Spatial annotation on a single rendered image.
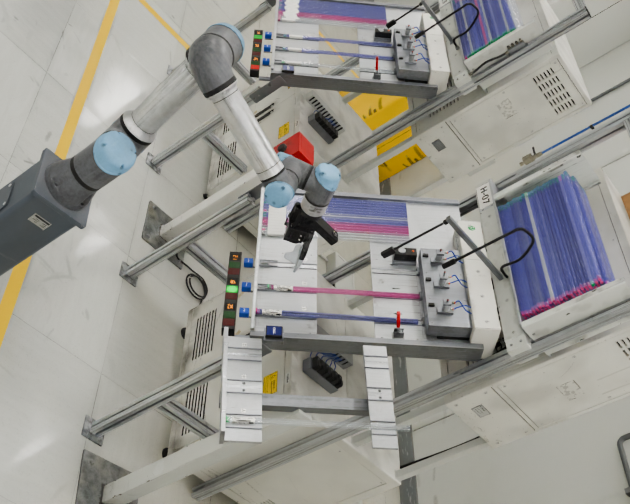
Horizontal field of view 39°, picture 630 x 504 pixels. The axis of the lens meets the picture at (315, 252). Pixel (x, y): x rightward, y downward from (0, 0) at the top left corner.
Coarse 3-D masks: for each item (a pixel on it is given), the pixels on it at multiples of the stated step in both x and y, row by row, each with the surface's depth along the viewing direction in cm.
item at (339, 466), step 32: (192, 320) 352; (320, 320) 327; (352, 320) 349; (192, 352) 338; (288, 352) 301; (288, 384) 290; (352, 384) 324; (320, 416) 295; (352, 416) 313; (256, 448) 305; (352, 448) 304; (256, 480) 319; (288, 480) 319; (320, 480) 319; (352, 480) 319; (384, 480) 318
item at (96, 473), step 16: (272, 416) 253; (288, 416) 249; (304, 416) 249; (272, 432) 255; (192, 448) 268; (208, 448) 263; (224, 448) 260; (240, 448) 261; (96, 464) 288; (112, 464) 293; (160, 464) 273; (176, 464) 269; (192, 464) 266; (208, 464) 267; (80, 480) 279; (96, 480) 284; (112, 480) 290; (128, 480) 279; (144, 480) 274; (160, 480) 273; (176, 480) 273; (80, 496) 276; (96, 496) 281; (112, 496) 280; (128, 496) 279
